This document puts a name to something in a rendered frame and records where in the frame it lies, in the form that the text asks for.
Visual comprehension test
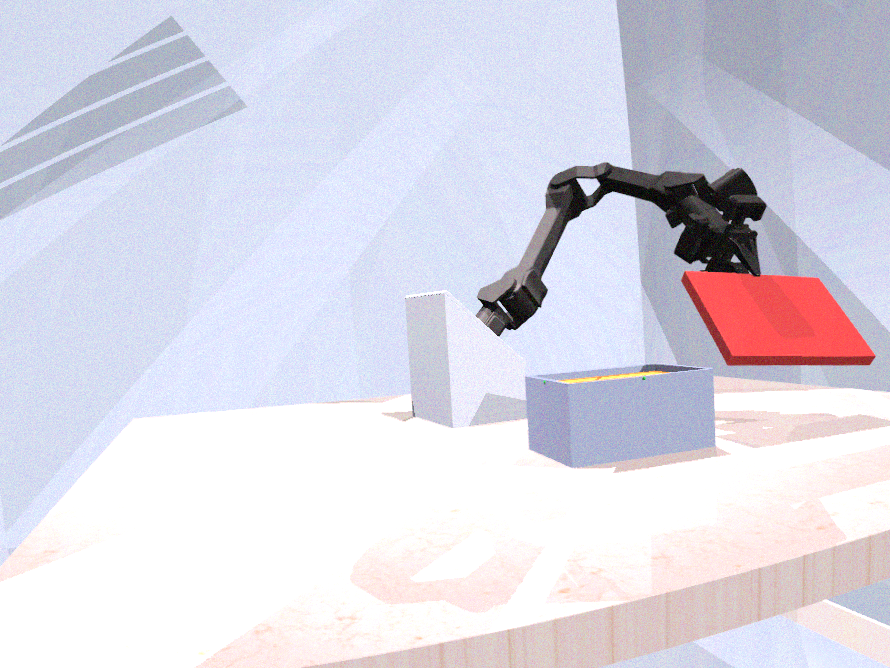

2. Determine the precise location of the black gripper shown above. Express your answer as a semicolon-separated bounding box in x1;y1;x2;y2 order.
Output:
698;195;767;277

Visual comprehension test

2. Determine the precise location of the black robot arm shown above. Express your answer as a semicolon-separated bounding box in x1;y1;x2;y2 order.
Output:
475;162;758;337

